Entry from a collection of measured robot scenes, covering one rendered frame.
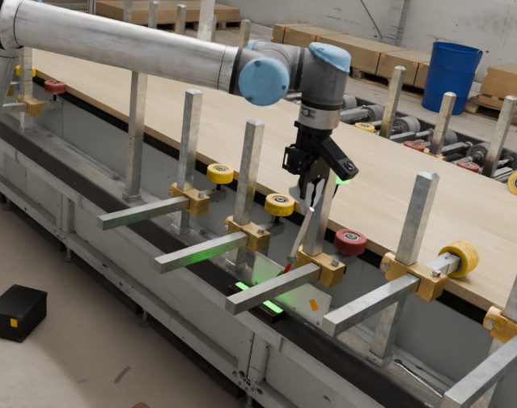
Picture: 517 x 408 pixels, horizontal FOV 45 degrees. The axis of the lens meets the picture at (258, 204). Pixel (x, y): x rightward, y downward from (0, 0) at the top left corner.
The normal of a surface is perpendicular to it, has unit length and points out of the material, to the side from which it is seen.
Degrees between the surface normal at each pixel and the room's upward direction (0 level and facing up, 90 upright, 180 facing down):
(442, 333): 90
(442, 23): 90
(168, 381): 0
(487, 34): 90
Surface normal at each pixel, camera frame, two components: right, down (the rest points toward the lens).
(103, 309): 0.14, -0.90
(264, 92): 0.00, 0.41
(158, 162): -0.70, 0.20
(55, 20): 0.05, -0.18
